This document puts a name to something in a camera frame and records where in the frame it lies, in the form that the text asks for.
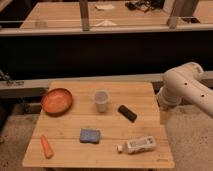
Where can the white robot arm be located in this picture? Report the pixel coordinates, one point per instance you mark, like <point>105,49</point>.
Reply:
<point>183,82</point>

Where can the black rectangular block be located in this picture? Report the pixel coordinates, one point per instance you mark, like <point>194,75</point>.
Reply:
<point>127,113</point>

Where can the wooden board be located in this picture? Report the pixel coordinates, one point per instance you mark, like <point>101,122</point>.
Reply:
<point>63,132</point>

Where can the orange bowl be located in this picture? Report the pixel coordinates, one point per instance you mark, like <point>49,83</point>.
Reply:
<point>57,101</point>

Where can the blue sponge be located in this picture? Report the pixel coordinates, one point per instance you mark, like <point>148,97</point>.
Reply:
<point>89,136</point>

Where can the folded white paper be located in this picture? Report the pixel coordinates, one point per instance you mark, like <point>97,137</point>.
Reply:
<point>106,23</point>

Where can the white plastic bottle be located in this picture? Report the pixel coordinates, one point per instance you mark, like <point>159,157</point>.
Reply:
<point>137,145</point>

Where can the white paper sheet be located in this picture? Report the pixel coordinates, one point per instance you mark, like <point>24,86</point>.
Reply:
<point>105,7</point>

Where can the orange carrot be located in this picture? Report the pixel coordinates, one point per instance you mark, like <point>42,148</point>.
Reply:
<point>47,149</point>

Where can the metal clamp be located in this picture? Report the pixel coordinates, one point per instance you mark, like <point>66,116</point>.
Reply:
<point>9,81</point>

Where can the grey metal post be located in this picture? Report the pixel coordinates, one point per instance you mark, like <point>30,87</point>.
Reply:
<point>83,4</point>
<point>176,9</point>

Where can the grey metal post right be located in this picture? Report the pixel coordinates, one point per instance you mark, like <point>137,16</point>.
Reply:
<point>176,9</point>

